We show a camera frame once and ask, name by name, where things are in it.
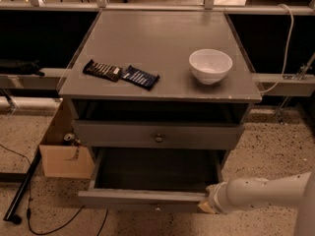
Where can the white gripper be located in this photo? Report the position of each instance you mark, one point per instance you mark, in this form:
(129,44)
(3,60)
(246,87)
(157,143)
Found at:
(218,197)

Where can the grey drawer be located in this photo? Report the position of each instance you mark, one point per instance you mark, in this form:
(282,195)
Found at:
(114,134)
(152,179)

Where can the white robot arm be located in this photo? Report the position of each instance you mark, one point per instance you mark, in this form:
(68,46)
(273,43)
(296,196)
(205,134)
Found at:
(242,194)

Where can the grey top drawer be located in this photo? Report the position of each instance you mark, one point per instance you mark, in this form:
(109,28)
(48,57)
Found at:
(114,134)

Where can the grey drawer cabinet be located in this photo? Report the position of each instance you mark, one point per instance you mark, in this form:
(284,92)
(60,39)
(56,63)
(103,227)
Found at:
(160,43)

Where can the white bowl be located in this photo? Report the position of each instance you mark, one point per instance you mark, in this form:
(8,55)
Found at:
(209,66)

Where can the blue snack bar wrapper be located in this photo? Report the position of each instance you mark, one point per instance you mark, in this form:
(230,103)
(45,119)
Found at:
(139,78)

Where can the cardboard box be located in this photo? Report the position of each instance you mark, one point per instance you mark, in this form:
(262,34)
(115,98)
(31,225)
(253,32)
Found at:
(61,160)

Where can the metal can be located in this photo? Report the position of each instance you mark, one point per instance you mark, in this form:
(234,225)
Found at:
(68,138)

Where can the brown snack bar wrapper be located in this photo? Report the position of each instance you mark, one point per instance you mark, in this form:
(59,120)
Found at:
(103,71)

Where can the black metal floor bar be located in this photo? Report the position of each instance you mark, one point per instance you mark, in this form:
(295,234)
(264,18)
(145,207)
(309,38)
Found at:
(24,179)

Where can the black object on ledge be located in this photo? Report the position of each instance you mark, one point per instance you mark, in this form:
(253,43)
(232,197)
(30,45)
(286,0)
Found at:
(20,67)

